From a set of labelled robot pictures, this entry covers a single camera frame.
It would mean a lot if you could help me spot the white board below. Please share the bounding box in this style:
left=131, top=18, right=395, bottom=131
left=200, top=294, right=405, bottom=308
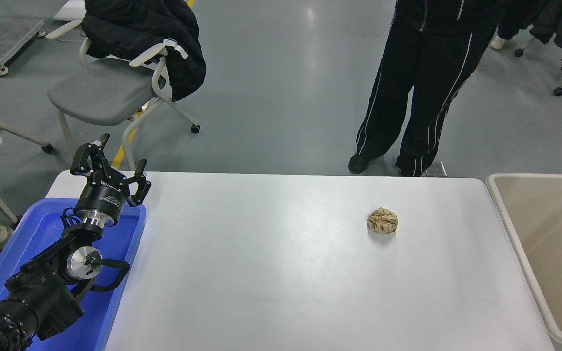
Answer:
left=54, top=0, right=86, bottom=22

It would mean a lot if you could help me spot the crumpled tan paper ball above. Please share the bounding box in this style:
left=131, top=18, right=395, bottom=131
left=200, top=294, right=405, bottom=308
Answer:
left=367, top=207, right=399, bottom=235

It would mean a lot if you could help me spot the blue plastic tray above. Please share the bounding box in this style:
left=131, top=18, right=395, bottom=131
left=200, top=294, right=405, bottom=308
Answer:
left=0, top=197, right=147, bottom=351

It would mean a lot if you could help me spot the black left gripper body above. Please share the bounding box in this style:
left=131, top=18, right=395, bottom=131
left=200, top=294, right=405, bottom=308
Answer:
left=75, top=175, right=128, bottom=221

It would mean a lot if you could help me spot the metal frame cart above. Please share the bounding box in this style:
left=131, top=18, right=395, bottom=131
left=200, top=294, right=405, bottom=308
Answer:
left=0, top=0, right=46, bottom=76

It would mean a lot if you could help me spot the grey seat chair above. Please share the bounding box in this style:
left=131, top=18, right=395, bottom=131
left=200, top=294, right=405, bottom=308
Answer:
left=47, top=37, right=201, bottom=171

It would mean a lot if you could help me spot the large pale bin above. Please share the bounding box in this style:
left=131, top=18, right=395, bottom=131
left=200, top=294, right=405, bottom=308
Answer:
left=486, top=173, right=562, bottom=347

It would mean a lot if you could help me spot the black padded jacket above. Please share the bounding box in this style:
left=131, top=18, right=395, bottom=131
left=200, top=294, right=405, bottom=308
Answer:
left=82, top=0, right=207, bottom=102

